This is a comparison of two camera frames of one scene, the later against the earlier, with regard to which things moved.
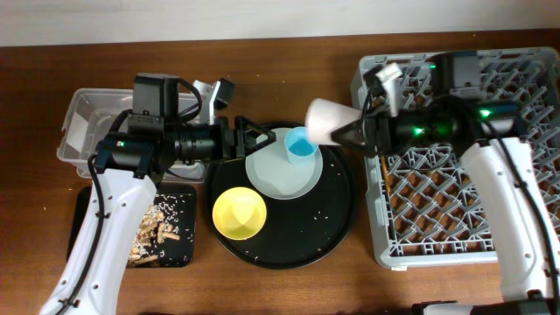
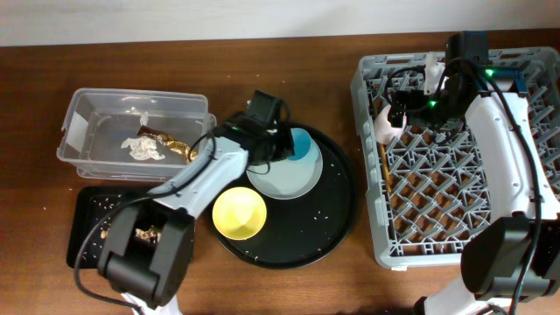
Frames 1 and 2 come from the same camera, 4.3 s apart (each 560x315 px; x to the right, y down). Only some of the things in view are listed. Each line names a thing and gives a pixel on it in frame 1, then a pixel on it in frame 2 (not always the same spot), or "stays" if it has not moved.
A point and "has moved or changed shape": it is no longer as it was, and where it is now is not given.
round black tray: [297, 232] stays
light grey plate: [271, 173] stays
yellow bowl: [239, 213] stays
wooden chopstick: [386, 171] stays
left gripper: [227, 151] to [287, 148]
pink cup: [323, 117] has moved or changed shape
